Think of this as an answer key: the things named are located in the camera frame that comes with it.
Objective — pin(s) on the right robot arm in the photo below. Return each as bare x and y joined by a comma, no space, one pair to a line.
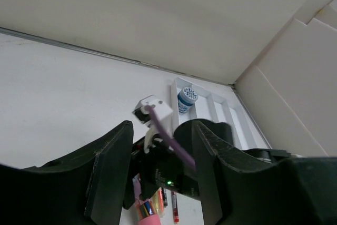
224,131

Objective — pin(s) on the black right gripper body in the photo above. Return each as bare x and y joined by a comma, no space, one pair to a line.
160,168

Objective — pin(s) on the orange highlighter pen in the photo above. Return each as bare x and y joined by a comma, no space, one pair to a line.
158,202

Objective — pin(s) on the white compartment organizer tray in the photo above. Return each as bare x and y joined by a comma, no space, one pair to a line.
218,109

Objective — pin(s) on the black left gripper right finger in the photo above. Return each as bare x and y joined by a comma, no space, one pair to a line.
236,188

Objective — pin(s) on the clear marker tube pink cap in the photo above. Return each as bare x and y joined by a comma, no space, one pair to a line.
146,212

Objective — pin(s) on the red gel pen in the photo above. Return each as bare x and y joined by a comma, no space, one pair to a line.
175,207

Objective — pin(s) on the black gel pen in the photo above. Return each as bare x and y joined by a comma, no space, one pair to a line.
164,196

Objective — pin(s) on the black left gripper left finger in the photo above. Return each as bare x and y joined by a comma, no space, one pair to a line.
86,186

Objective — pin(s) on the blue cleaning gel jar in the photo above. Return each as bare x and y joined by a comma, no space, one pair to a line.
186,99

